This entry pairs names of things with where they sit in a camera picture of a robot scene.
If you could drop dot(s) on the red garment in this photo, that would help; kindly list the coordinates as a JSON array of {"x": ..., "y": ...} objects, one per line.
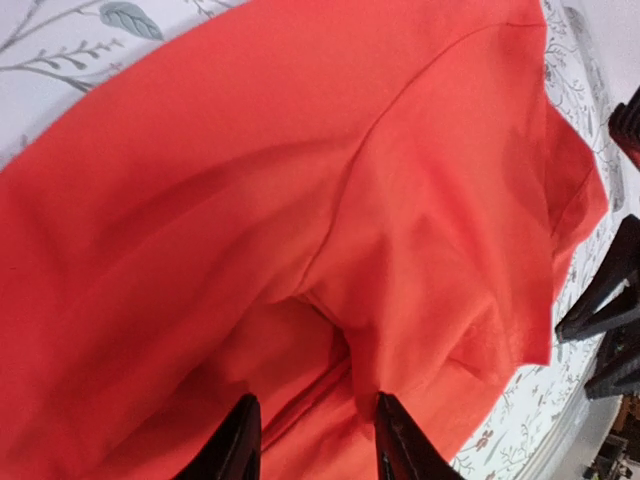
[{"x": 275, "y": 225}]

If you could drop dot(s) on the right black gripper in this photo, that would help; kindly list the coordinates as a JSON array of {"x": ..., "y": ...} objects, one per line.
[{"x": 624, "y": 125}]

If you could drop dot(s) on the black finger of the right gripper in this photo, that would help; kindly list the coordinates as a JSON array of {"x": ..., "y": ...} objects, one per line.
[
  {"x": 617, "y": 368},
  {"x": 611, "y": 300}
]

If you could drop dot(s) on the front aluminium rail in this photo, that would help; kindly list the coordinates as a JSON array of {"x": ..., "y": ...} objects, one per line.
[{"x": 543, "y": 422}]

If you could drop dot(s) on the floral patterned table cloth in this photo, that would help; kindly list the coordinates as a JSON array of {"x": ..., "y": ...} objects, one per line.
[{"x": 575, "y": 350}]

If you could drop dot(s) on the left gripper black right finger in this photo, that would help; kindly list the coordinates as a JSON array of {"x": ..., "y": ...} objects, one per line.
[{"x": 403, "y": 452}]

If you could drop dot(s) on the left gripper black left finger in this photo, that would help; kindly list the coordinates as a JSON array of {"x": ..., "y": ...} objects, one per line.
[{"x": 233, "y": 451}]

